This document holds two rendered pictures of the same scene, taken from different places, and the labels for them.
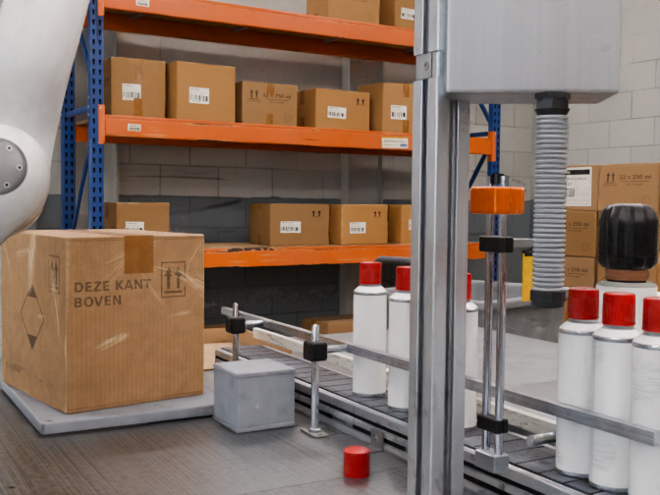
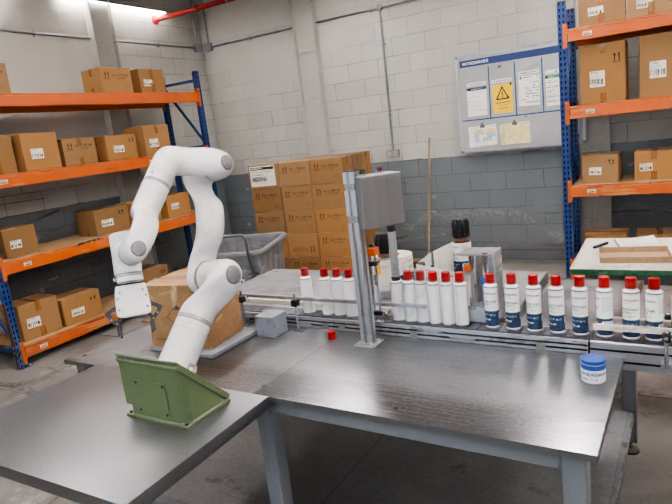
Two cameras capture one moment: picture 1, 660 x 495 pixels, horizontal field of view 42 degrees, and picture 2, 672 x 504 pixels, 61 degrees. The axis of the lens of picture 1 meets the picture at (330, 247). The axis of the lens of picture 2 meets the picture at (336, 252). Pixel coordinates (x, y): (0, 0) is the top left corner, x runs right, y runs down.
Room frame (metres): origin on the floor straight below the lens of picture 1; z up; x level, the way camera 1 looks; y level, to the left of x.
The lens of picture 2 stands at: (-0.88, 0.95, 1.65)
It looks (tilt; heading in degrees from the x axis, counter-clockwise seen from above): 12 degrees down; 332
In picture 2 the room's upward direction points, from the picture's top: 7 degrees counter-clockwise
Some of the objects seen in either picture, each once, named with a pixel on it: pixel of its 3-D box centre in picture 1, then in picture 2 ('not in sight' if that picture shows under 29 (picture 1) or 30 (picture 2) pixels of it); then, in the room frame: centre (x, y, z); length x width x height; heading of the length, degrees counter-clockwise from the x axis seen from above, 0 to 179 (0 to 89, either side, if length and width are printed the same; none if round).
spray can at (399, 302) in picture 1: (406, 337); (326, 291); (1.24, -0.11, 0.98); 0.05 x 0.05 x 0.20
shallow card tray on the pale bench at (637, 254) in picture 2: not in sight; (633, 254); (1.00, -1.84, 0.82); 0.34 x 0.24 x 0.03; 37
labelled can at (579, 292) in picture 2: not in sight; (579, 305); (0.36, -0.61, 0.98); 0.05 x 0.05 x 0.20
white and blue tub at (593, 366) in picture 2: not in sight; (593, 368); (0.19, -0.44, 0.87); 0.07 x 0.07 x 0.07
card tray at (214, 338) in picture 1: (208, 348); not in sight; (1.92, 0.27, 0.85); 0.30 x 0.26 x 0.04; 29
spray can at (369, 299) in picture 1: (369, 328); (306, 290); (1.33, -0.06, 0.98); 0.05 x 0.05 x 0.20
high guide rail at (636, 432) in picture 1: (361, 351); (309, 299); (1.28, -0.05, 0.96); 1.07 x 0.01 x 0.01; 29
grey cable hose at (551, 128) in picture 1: (550, 200); (393, 253); (0.86, -0.22, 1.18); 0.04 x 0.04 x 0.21
